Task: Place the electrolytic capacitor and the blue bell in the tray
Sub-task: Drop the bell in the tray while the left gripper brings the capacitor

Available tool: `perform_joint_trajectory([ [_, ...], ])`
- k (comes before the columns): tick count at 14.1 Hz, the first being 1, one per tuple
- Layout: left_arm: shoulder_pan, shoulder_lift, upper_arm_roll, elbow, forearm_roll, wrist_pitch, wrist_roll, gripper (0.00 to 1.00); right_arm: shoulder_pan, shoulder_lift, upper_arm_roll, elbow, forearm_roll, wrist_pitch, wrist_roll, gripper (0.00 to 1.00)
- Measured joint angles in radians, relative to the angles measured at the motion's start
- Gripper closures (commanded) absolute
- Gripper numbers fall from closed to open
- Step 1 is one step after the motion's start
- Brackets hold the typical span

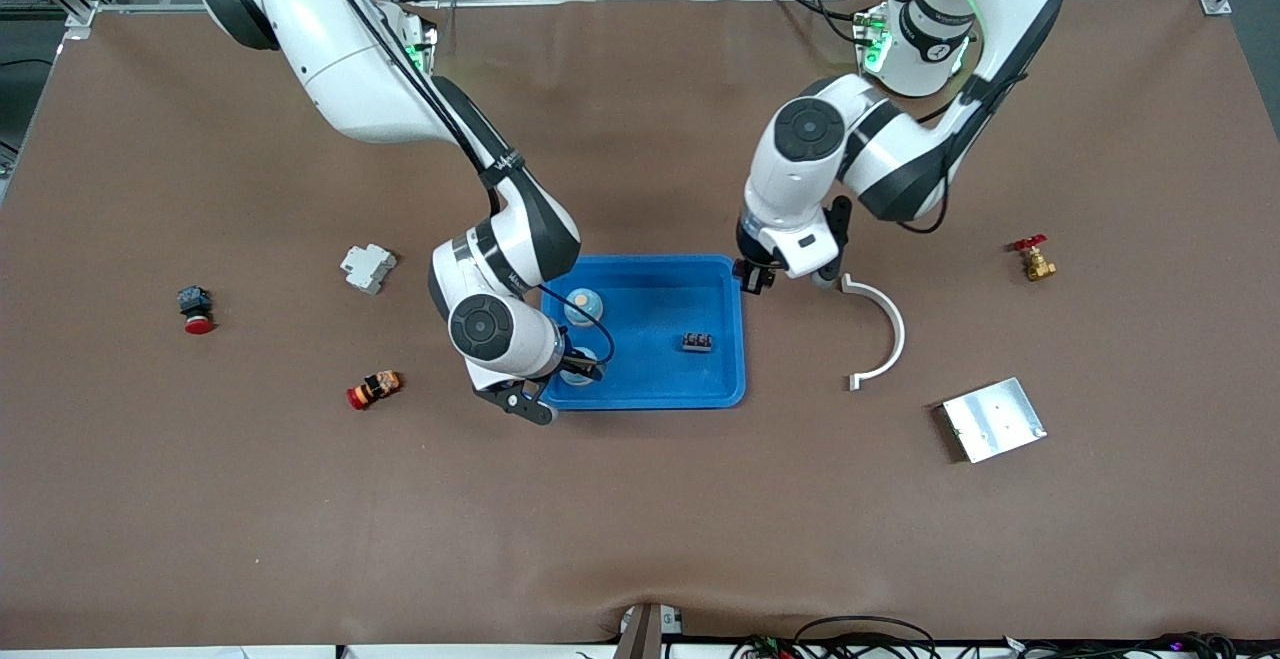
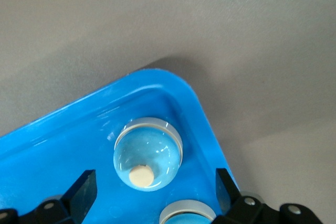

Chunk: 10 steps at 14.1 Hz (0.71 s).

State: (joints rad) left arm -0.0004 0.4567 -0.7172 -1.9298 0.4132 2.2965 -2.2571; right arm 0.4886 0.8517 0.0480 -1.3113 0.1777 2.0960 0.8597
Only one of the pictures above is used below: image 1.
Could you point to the blue dome bell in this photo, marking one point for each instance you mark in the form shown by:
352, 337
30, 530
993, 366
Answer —
582, 304
575, 375

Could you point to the small dark electrolytic capacitor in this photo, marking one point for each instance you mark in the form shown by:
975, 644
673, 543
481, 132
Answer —
697, 342

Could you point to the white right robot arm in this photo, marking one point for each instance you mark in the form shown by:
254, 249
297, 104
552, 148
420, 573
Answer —
340, 69

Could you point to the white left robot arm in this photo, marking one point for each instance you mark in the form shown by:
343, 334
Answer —
800, 169

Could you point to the blue plastic tray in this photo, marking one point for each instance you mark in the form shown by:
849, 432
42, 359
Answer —
660, 379

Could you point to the red yellow emergency stop button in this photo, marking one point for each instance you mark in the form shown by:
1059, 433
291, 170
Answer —
374, 389

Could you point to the white circuit breaker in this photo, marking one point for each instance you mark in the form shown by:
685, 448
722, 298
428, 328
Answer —
368, 267

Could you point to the silver metal plate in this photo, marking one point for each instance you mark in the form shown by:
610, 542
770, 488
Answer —
992, 421

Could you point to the red push button black body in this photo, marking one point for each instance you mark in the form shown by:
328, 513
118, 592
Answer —
196, 304

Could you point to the white curved plastic bracket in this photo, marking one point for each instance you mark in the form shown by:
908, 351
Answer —
893, 324

